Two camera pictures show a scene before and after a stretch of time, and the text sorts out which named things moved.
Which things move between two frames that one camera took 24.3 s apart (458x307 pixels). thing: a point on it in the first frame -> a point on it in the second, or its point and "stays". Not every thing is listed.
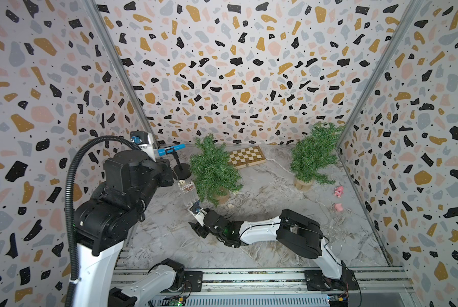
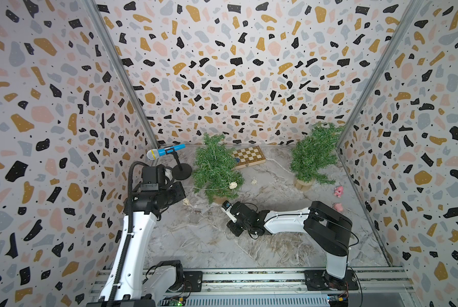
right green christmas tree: (312, 156) stays
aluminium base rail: (379, 287) stays
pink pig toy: (338, 191) stays
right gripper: (197, 228) -> (231, 228)
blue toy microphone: (162, 151) stays
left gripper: (165, 168) -> (180, 194)
